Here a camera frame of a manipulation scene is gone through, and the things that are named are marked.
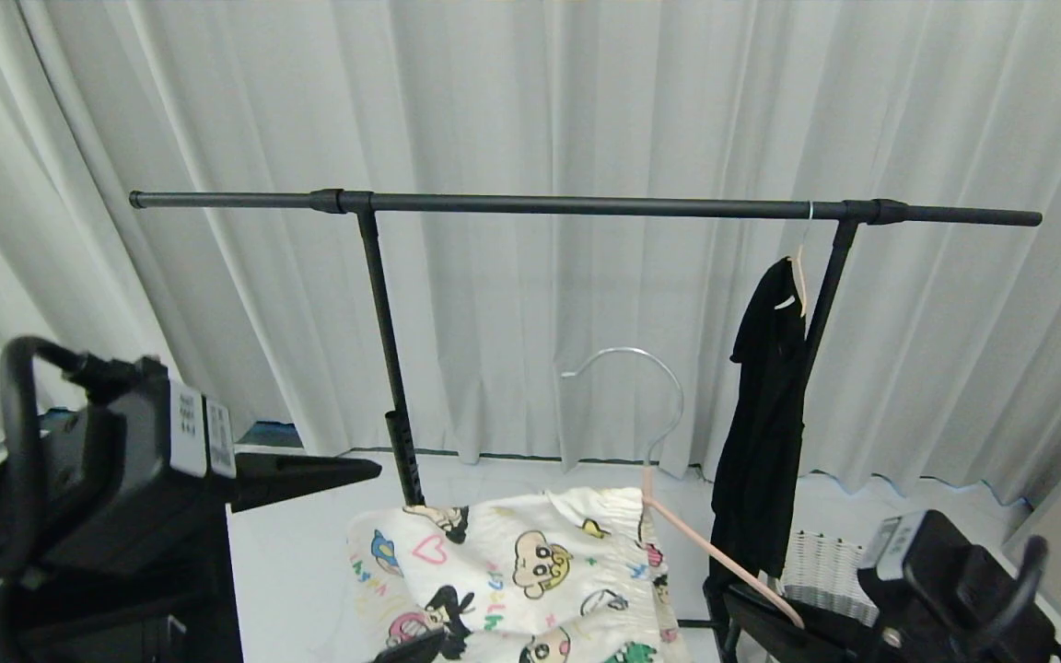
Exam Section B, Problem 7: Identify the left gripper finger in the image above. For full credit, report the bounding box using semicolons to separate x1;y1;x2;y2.
372;628;447;663

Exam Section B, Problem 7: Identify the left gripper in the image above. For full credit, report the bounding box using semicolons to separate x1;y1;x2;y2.
0;451;382;663

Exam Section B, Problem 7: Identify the cream printed garment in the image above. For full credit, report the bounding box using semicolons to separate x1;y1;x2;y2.
346;486;693;663

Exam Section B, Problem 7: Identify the pink clothes hanger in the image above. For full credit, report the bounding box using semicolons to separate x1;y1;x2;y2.
560;347;808;632
787;203;815;319

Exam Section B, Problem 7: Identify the black t-shirt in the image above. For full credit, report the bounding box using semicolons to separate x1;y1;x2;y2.
704;258;812;599

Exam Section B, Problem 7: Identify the black clothes rack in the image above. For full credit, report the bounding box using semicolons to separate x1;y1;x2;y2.
129;189;1043;663

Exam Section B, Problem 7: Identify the white laundry basket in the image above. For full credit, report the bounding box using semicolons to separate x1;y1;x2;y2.
777;529;881;627

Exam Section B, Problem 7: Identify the white curtain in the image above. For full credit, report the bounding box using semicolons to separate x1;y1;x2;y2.
0;0;1061;507

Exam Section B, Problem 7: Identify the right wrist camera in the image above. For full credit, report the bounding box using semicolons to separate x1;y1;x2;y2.
857;511;1056;663

